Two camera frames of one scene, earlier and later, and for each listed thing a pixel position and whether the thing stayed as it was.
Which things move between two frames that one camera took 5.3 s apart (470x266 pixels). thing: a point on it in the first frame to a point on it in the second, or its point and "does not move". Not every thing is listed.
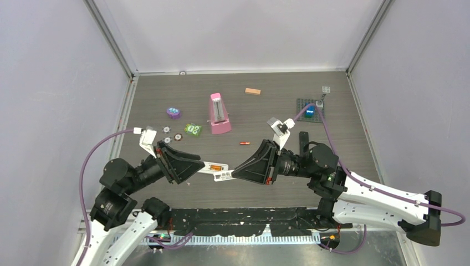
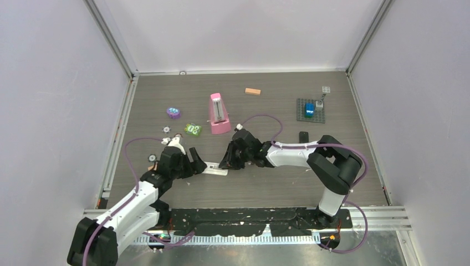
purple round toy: (173, 113) does not move
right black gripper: (262, 166) to (229, 160)
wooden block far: (253, 91) does not move
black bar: (304, 143) does not move
